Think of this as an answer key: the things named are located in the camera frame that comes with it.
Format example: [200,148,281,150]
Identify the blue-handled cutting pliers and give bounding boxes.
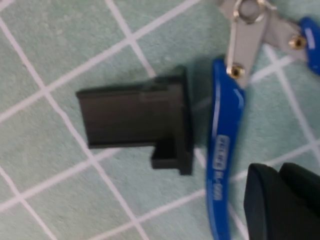
[204,0,320,240]

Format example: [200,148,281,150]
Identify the green white-grid tablecloth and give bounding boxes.
[0,0,320,240]

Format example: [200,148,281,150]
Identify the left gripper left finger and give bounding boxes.
[244,162,320,240]

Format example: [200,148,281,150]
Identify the black plastic bracket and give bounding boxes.
[75,65,195,176]

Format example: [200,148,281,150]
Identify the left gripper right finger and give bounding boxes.
[278,162,320,223]

